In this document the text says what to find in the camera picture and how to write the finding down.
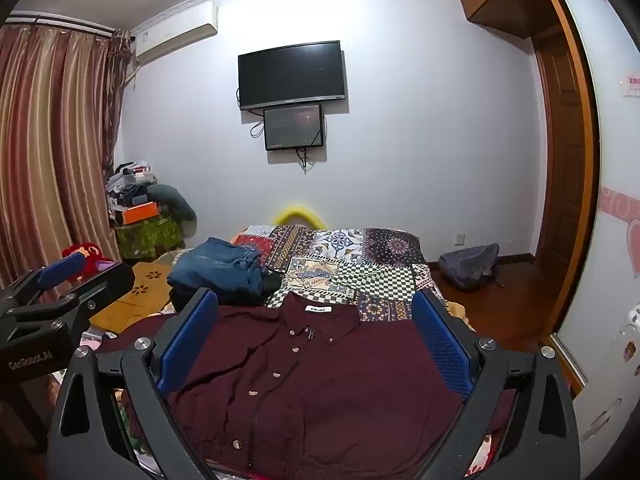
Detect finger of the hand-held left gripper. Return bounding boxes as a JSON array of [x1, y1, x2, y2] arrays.
[[2, 261, 137, 336], [0, 251, 87, 311]]

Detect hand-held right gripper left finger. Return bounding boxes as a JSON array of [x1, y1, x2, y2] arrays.
[[46, 287, 223, 480]]

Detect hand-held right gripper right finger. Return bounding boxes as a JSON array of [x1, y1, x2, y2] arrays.
[[405, 290, 583, 480]]

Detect maroon button shirt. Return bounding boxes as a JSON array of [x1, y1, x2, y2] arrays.
[[100, 292, 518, 480]]

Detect red plush toy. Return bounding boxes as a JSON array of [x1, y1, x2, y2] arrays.
[[61, 243, 116, 281]]

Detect dark folded garment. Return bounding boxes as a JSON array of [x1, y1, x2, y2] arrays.
[[167, 269, 287, 308]]

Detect orange box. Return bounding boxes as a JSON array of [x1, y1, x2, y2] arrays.
[[121, 201, 161, 225]]

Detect folded blue jeans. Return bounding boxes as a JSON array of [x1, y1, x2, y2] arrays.
[[167, 237, 271, 293]]

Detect grey backpack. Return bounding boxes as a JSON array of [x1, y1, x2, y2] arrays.
[[439, 243, 506, 292]]

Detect pile of clutter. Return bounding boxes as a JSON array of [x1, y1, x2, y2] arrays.
[[106, 160, 158, 211]]

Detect dark grey-green cushion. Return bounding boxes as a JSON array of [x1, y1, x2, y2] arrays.
[[147, 183, 197, 223]]

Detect striped brown curtain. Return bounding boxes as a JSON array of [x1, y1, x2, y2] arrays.
[[0, 22, 136, 291]]

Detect patchwork bedspread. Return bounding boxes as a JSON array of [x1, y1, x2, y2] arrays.
[[232, 224, 443, 321]]

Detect white appliance with stickers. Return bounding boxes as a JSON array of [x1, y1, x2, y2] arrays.
[[570, 302, 640, 441]]

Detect wooden door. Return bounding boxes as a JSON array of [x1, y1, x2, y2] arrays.
[[534, 27, 587, 303]]

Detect white air conditioner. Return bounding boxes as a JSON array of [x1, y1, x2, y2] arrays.
[[134, 1, 220, 65]]

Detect yellow foam ring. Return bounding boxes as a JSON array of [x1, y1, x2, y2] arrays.
[[272, 203, 327, 228]]

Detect black television cable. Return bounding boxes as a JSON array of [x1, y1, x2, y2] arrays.
[[235, 87, 266, 138]]

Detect pink heart wall sticker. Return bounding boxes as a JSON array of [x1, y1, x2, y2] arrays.
[[600, 187, 640, 278]]

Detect wooden door frame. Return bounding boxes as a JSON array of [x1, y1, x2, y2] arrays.
[[530, 0, 601, 401]]

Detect small black wall monitor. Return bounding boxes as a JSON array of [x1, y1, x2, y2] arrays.
[[263, 102, 326, 152]]

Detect white curtain rail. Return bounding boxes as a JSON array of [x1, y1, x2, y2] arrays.
[[0, 10, 117, 37]]

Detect black wall television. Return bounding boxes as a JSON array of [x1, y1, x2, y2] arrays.
[[237, 40, 347, 111]]

